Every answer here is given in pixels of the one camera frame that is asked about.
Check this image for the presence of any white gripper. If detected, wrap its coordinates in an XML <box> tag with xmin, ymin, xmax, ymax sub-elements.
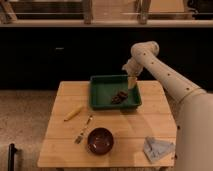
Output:
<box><xmin>122</xmin><ymin>58</ymin><xmax>143</xmax><ymax>89</ymax></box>

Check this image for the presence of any dark grape bunch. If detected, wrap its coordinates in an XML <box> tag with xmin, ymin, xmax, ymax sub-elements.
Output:
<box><xmin>111</xmin><ymin>91</ymin><xmax>128</xmax><ymax>104</ymax></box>

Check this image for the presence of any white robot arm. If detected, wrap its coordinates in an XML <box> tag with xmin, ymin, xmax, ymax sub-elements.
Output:
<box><xmin>122</xmin><ymin>41</ymin><xmax>213</xmax><ymax>171</ymax></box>

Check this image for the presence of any purple bowl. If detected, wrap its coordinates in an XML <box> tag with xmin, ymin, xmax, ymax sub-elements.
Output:
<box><xmin>87</xmin><ymin>127</ymin><xmax>114</xmax><ymax>155</ymax></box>

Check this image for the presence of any green plastic tray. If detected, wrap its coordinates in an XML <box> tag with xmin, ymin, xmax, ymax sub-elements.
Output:
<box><xmin>89</xmin><ymin>75</ymin><xmax>142</xmax><ymax>110</ymax></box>

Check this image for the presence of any grey folded cloth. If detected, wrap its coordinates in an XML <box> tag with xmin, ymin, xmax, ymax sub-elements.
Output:
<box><xmin>143</xmin><ymin>137</ymin><xmax>175</xmax><ymax>164</ymax></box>

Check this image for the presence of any wooden table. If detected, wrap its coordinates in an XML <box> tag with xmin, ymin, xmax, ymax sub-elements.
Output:
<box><xmin>38</xmin><ymin>81</ymin><xmax>176</xmax><ymax>168</ymax></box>

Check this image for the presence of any metal fork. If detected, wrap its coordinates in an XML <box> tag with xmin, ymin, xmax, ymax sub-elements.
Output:
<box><xmin>75</xmin><ymin>115</ymin><xmax>93</xmax><ymax>144</ymax></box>

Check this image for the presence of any wooden shelf rail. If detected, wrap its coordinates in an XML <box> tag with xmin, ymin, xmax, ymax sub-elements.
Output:
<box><xmin>0</xmin><ymin>0</ymin><xmax>213</xmax><ymax>28</ymax></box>

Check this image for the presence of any black handle object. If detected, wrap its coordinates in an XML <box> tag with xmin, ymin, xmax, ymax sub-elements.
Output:
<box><xmin>8</xmin><ymin>143</ymin><xmax>17</xmax><ymax>171</ymax></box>

